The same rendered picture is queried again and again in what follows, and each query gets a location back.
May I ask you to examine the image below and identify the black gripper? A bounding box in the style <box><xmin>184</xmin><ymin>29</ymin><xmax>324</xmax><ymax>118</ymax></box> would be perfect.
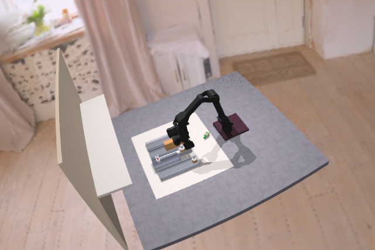
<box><xmin>179</xmin><ymin>131</ymin><xmax>195</xmax><ymax>150</ymax></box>

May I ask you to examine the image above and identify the white jar with green cap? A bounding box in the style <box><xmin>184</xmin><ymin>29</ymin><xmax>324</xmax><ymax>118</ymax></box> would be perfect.
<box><xmin>203</xmin><ymin>131</ymin><xmax>210</xmax><ymax>139</ymax></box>

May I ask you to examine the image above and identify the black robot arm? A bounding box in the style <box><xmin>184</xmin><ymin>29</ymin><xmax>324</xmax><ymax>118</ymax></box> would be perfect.
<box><xmin>166</xmin><ymin>89</ymin><xmax>234</xmax><ymax>146</ymax></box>

